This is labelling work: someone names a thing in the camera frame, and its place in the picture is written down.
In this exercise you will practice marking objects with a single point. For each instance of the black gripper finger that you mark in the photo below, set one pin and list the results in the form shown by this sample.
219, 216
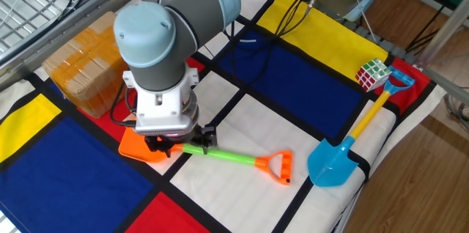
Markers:
157, 146
207, 136

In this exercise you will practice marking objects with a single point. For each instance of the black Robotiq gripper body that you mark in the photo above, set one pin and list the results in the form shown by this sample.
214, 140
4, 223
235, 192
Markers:
179, 139

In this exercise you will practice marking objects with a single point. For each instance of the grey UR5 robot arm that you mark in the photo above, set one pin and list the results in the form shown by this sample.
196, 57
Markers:
157, 42

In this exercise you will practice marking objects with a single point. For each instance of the Mondrian pattern tablecloth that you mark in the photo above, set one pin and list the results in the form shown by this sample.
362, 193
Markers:
293, 86

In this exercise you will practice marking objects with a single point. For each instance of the taped cardboard box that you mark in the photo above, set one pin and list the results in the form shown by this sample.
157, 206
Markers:
84, 64

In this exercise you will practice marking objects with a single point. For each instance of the Rubik's cube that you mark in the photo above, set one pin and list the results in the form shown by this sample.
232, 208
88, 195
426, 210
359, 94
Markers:
372, 75

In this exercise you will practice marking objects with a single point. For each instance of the aluminium frame post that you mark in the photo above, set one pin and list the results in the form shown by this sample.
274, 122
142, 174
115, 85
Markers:
443, 29

